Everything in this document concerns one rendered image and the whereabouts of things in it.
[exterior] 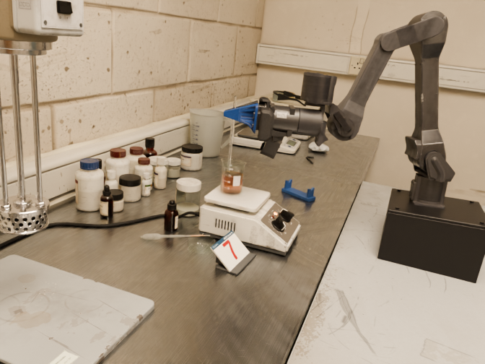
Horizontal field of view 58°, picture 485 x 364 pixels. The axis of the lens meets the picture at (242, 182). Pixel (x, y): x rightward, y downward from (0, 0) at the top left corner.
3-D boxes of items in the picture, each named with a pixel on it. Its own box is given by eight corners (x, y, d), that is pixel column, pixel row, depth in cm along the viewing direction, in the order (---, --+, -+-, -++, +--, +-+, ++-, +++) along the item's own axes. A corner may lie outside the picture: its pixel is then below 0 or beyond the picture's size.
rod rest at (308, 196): (315, 200, 124) (317, 188, 123) (308, 202, 122) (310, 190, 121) (288, 189, 131) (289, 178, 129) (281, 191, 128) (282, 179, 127)
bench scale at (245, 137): (294, 156, 168) (296, 144, 167) (229, 145, 174) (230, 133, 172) (301, 146, 186) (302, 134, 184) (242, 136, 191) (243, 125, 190)
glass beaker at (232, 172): (247, 194, 99) (251, 159, 96) (232, 200, 94) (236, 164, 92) (226, 187, 102) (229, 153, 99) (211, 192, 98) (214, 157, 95)
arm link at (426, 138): (434, 12, 91) (403, 16, 91) (449, 8, 84) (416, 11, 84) (432, 164, 99) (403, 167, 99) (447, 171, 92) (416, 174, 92)
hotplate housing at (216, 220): (299, 234, 102) (304, 201, 99) (286, 258, 90) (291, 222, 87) (211, 212, 108) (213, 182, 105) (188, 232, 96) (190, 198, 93)
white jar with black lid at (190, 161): (195, 164, 145) (196, 142, 143) (205, 170, 140) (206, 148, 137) (176, 165, 141) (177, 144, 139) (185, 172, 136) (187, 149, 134)
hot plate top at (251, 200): (271, 196, 101) (271, 192, 100) (255, 213, 90) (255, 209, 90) (222, 185, 104) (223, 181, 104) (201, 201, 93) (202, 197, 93)
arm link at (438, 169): (436, 174, 100) (442, 146, 98) (455, 184, 91) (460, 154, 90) (407, 171, 100) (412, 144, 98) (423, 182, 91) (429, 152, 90)
